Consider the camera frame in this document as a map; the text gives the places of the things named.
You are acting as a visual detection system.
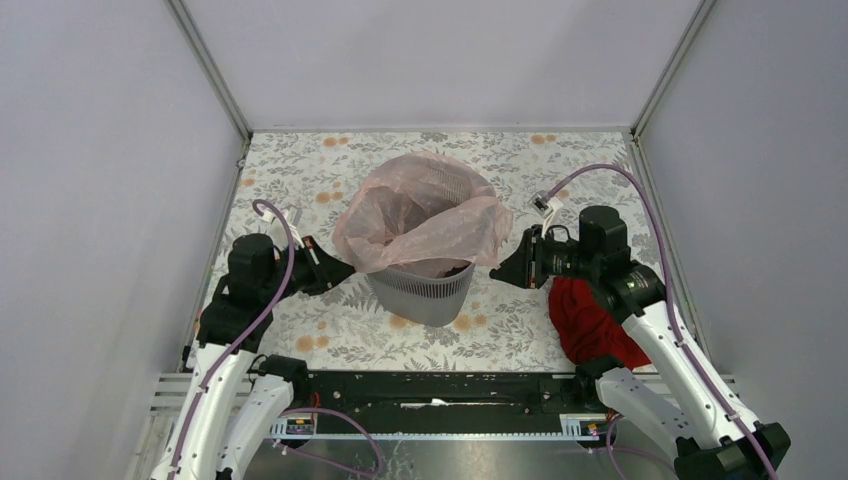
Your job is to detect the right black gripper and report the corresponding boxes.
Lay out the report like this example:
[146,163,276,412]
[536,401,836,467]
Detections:
[488,224,599,289]

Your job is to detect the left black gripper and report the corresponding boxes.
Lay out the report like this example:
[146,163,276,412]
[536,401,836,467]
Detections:
[261,234,356,303]

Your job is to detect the pink plastic trash bag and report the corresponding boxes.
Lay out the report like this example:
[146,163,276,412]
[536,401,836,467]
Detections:
[332,152,513,278]

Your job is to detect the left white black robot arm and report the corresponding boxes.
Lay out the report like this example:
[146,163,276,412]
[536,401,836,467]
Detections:
[151,233,355,479]

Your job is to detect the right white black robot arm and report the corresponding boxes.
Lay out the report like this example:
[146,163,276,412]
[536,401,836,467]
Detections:
[490,206,791,479]

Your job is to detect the grey plastic trash bin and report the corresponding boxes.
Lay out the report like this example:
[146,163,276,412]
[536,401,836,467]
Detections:
[366,265,478,327]

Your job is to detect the red cloth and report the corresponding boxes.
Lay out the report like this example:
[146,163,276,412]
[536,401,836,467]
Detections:
[548,277,651,369]

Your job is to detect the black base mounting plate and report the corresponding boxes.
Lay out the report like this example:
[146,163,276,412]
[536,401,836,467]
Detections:
[277,370,614,432]

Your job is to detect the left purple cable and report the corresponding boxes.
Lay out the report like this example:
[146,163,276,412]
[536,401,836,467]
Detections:
[165,198,386,480]

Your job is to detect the purple cable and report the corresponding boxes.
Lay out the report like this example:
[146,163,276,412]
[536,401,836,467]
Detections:
[533,163,782,480]
[165,198,386,480]

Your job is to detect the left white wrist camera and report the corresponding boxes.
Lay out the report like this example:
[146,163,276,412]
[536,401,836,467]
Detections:
[257,205,305,251]

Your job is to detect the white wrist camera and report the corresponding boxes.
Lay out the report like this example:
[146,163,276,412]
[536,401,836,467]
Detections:
[530,191,563,236]
[257,205,305,251]

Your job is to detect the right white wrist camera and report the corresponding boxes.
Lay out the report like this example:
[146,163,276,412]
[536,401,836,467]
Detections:
[530,191,563,236]

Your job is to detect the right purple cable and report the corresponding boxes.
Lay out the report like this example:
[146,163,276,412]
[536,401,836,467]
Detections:
[533,163,782,480]

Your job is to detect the grey slotted cable duct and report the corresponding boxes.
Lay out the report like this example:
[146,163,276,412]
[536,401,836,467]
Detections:
[267,415,607,441]

